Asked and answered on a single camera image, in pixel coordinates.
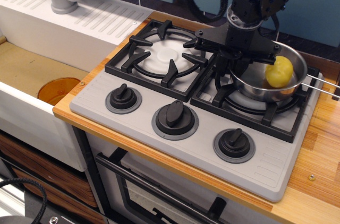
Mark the black stove knob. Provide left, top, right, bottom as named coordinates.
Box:
left=151, top=100, right=199, bottom=141
left=213, top=128, right=256, bottom=164
left=105, top=83, right=142, bottom=115

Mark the black left burner grate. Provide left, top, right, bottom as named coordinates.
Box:
left=105, top=20, right=215, bottom=102

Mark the black middle stove knob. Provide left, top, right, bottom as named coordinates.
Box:
left=151, top=100, right=199, bottom=141

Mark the grey toy stove top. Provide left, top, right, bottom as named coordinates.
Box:
left=69, top=19, right=324, bottom=203

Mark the black braided cable lower left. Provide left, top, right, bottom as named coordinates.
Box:
left=0, top=178, right=48, bottom=224

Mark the white toy sink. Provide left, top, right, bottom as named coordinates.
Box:
left=1, top=0, right=151, bottom=171

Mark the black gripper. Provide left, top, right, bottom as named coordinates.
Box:
left=195, top=22, right=282, bottom=77

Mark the stainless steel pot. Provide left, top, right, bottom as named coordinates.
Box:
left=230, top=42, right=339, bottom=102

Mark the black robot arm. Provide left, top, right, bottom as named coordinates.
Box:
left=195, top=0, right=288, bottom=75

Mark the black right burner grate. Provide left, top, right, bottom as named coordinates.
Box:
left=191, top=65, right=320, bottom=143

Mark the black left stove knob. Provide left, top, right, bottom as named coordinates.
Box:
left=105, top=83, right=142, bottom=115

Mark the black right stove knob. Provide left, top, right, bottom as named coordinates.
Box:
left=213, top=128, right=256, bottom=164

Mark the yellow toy potato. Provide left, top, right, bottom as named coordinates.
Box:
left=265, top=56, right=294, bottom=88

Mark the wooden drawer front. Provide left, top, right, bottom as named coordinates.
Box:
left=1, top=131, right=106, bottom=223

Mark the toy oven door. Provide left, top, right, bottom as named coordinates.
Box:
left=87, top=134, right=276, bottom=223

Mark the orange plastic plate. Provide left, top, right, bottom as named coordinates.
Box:
left=37, top=77, right=80, bottom=106

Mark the black burner grate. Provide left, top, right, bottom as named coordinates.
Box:
left=191, top=65, right=320, bottom=143
left=105, top=20, right=215, bottom=102

